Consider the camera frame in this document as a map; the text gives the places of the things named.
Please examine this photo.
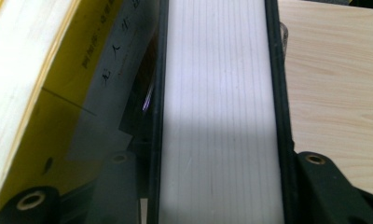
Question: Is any yellow book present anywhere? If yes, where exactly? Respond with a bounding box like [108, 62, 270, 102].
[0, 0, 159, 224]

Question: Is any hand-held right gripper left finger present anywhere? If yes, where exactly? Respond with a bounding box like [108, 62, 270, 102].
[137, 136, 160, 200]

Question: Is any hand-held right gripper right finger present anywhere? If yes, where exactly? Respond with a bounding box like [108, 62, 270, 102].
[281, 136, 301, 224]

